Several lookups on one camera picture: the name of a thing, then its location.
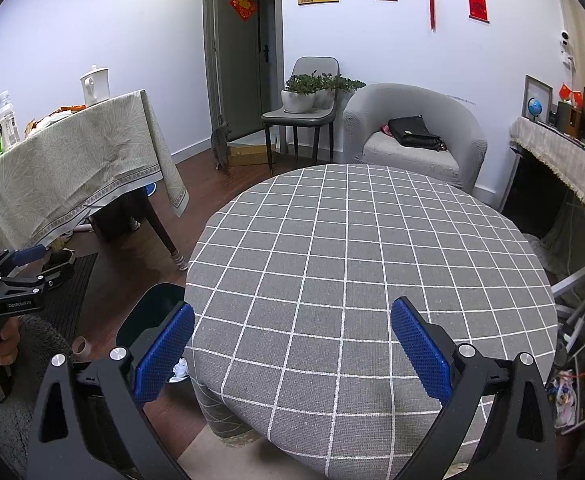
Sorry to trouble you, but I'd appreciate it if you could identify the grey armchair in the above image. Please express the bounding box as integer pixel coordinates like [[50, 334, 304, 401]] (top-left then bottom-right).
[[342, 83, 488, 191]]

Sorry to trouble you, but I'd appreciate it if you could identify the teal plastic waste bin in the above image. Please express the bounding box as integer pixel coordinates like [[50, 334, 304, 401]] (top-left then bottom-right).
[[116, 282, 188, 361]]

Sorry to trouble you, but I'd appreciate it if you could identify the red door decoration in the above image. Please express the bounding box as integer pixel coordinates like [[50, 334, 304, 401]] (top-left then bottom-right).
[[229, 0, 257, 22]]

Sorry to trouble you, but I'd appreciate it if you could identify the dark floor mat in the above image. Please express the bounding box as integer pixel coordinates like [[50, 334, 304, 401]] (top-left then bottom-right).
[[35, 252, 99, 343]]

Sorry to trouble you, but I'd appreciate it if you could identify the dark storage box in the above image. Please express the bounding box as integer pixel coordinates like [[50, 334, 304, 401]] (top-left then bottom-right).
[[92, 195, 140, 243]]

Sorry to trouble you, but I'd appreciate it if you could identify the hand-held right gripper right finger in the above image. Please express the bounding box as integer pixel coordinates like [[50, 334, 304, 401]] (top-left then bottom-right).
[[389, 296, 559, 480]]

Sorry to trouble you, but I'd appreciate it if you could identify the brown speaker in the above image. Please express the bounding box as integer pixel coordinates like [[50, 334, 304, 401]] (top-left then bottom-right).
[[557, 101, 583, 136]]

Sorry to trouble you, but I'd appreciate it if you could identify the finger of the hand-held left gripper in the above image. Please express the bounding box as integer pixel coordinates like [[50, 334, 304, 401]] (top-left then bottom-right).
[[0, 252, 76, 292], [0, 243, 49, 274]]

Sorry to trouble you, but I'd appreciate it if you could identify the black handbag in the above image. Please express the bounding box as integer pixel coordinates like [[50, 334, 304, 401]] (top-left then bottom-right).
[[387, 115, 447, 152]]

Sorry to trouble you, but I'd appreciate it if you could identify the cardboard box of clutter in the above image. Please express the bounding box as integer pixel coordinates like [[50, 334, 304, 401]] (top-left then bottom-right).
[[547, 340, 585, 431]]

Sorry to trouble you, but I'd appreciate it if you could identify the potted green plant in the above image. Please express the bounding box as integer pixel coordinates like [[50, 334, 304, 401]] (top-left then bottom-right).
[[317, 72, 367, 110], [281, 74, 323, 114]]

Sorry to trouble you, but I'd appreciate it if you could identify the side table, beige cloth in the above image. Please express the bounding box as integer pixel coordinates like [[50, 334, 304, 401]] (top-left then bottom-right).
[[0, 89, 190, 261]]

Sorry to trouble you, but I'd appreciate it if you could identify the clear plastic bottle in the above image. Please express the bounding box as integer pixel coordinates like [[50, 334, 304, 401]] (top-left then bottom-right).
[[0, 91, 20, 148]]

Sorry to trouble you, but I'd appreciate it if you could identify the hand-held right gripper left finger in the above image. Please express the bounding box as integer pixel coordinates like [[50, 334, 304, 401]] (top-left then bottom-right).
[[25, 301, 196, 480]]

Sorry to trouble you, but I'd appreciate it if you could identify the grey dining chair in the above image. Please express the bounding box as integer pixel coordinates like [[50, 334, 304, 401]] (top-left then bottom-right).
[[261, 56, 340, 161]]

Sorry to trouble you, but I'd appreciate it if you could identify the grey fluffy cloth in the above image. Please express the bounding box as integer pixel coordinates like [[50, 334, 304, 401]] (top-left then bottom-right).
[[0, 312, 80, 461]]

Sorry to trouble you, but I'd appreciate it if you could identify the picture frame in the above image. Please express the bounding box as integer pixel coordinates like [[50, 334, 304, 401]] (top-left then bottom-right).
[[523, 75, 554, 123]]

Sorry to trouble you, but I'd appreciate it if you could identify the grey cat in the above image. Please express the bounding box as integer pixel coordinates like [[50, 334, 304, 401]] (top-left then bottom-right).
[[210, 120, 233, 176]]

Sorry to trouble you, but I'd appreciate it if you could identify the beige fringed desk cloth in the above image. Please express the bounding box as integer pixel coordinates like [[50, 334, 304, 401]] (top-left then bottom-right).
[[509, 116, 585, 241]]

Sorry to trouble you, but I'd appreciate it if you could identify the white desk frame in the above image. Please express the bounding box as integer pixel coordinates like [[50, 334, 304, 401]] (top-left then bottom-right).
[[549, 245, 585, 301]]

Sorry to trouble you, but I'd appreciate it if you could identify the grey checked tablecloth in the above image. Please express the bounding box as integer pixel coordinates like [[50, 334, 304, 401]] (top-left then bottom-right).
[[185, 162, 558, 478]]

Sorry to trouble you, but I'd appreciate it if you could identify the grey door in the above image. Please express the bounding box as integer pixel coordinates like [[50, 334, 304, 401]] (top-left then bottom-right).
[[203, 0, 283, 143]]

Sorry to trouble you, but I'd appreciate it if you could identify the colourful packets pile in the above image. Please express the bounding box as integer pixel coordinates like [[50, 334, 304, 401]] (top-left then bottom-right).
[[25, 104, 86, 133]]

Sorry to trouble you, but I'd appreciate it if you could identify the flat cardboard box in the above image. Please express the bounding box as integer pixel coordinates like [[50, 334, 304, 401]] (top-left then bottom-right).
[[225, 142, 278, 167]]

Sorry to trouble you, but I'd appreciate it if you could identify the white pitcher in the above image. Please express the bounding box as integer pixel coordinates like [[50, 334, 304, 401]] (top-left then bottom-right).
[[80, 64, 112, 107]]

